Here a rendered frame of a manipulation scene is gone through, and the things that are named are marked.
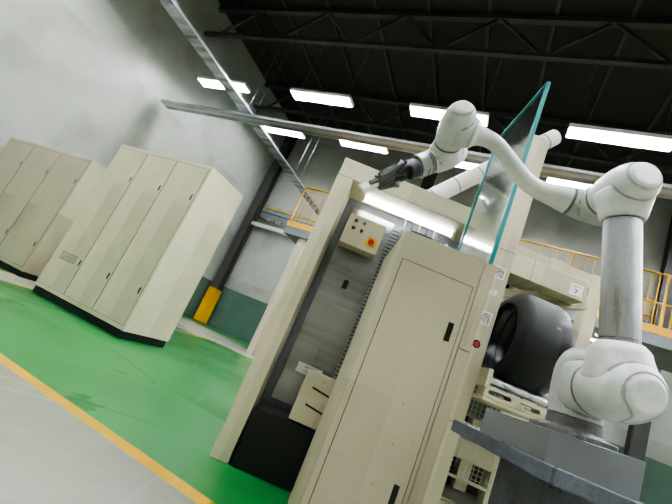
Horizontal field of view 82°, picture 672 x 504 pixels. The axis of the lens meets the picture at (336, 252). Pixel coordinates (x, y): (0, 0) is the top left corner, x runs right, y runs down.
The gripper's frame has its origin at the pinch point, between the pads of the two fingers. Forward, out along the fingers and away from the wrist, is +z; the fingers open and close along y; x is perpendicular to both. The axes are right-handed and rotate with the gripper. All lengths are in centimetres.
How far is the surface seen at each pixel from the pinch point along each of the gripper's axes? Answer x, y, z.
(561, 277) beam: -37, 122, -139
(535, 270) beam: -26, 120, -126
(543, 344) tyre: -69, 90, -75
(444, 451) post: -87, 125, -9
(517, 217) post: 0, 85, -115
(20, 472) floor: -29, 33, 136
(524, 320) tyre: -54, 91, -75
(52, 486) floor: -37, 35, 129
